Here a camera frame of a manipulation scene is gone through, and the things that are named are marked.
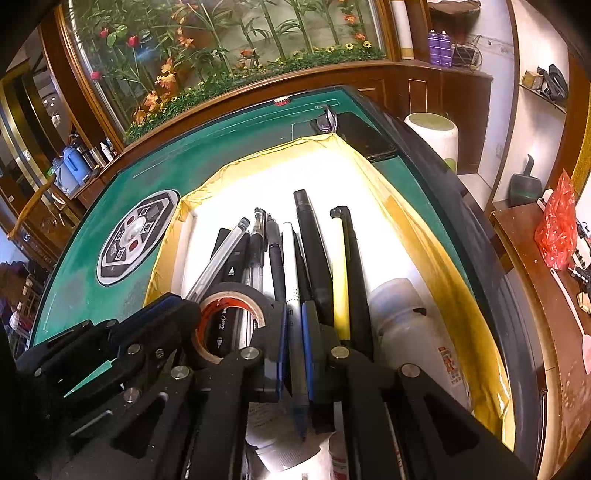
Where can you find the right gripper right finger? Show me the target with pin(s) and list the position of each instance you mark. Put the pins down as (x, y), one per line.
(399, 423)

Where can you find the round mahjong control panel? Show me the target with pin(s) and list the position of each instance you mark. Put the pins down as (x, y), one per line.
(135, 236)

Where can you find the clear blue ballpoint pen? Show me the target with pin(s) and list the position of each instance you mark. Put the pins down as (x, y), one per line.
(212, 268)

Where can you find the yellow storage box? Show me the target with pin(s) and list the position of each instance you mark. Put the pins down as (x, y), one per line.
(371, 235)

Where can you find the white green trash bin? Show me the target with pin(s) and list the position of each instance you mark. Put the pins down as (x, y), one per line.
(441, 134)

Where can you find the wooden chair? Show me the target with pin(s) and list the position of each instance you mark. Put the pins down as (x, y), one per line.
(29, 207)

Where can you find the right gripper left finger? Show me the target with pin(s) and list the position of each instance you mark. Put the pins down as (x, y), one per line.
(215, 408)

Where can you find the white blue pen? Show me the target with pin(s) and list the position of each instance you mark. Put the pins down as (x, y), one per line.
(298, 378)

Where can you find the black marker purple cap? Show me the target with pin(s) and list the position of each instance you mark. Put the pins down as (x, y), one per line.
(253, 273)

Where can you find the purple bottles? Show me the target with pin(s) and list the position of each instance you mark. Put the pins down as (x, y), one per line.
(440, 47)

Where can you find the flower planter display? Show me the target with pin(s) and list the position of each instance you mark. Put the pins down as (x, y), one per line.
(149, 61)

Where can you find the black pen long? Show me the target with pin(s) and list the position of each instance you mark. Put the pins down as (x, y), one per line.
(276, 259)

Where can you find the blue thermos jug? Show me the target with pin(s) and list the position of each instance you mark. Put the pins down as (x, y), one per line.
(76, 164)

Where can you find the red plastic bag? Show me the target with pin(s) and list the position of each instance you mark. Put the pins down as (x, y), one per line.
(556, 235)

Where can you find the black tape roll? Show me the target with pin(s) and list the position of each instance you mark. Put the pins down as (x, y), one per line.
(230, 314)

